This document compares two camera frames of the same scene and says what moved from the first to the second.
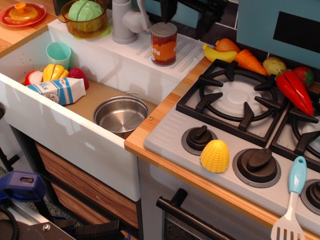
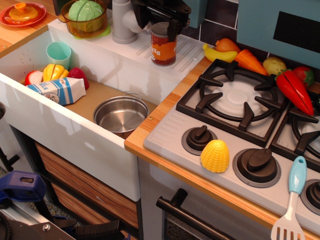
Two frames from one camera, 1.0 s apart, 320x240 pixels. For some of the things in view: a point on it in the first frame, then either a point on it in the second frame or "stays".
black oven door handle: (176, 204) stays
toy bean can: (163, 44) stays
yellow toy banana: (213, 54) stays
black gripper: (210, 11) -> (176, 9)
